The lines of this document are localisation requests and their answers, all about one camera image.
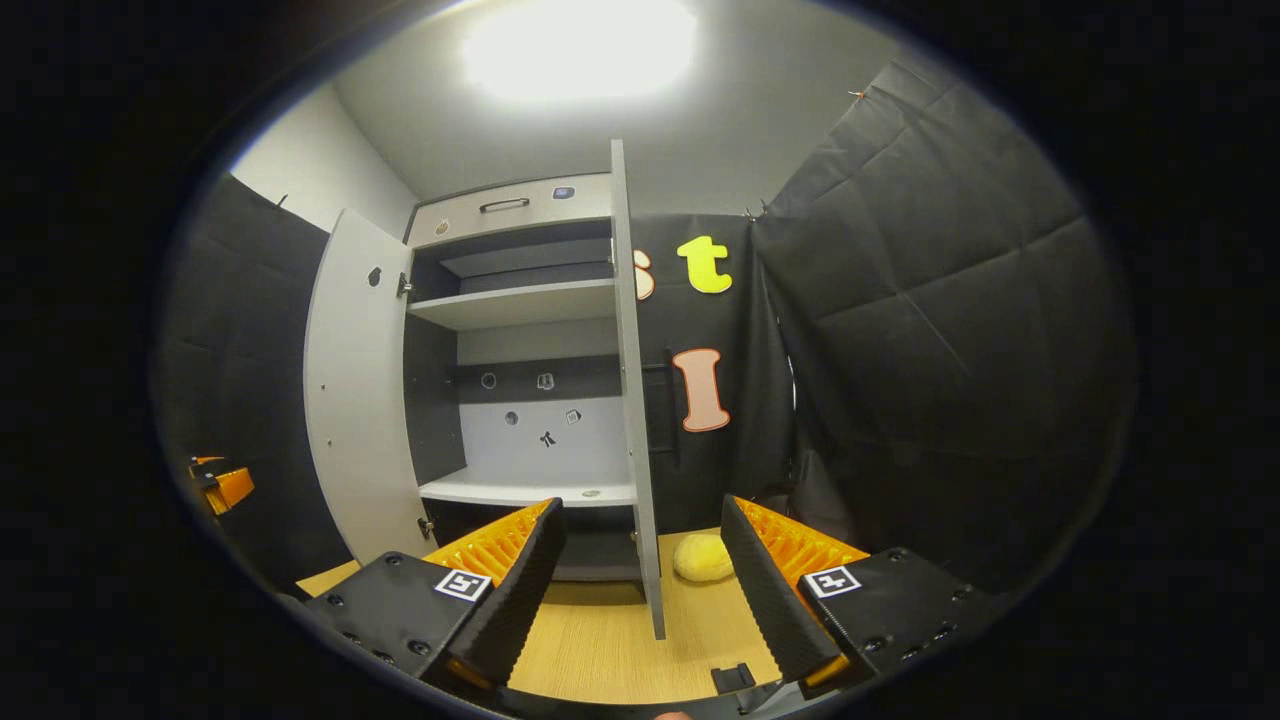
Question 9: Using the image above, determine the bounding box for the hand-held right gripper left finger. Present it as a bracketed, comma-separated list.
[305, 497, 566, 691]

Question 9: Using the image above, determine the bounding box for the grey double-door shoe cabinet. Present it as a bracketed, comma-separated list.
[400, 172, 646, 583]

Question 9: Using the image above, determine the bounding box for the grey cabinet door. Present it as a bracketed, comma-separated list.
[608, 140, 668, 641]
[303, 208, 433, 566]

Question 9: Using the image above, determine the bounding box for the large ceiling light panel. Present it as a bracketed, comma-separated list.
[462, 0, 699, 101]

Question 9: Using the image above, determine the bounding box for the black door handle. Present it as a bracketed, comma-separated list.
[640, 348, 683, 463]

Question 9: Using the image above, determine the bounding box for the grey cabinet drawer front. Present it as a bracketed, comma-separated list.
[407, 173, 613, 248]

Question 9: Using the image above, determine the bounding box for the yellow soft item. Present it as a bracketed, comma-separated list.
[672, 533, 736, 584]

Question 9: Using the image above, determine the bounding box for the black backdrop cloth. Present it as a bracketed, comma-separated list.
[155, 50, 1136, 601]

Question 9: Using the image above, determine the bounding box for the grey cabinet shelf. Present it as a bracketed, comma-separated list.
[420, 468, 638, 508]
[408, 278, 616, 331]

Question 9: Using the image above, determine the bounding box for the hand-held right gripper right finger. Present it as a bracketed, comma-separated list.
[720, 494, 1006, 691]

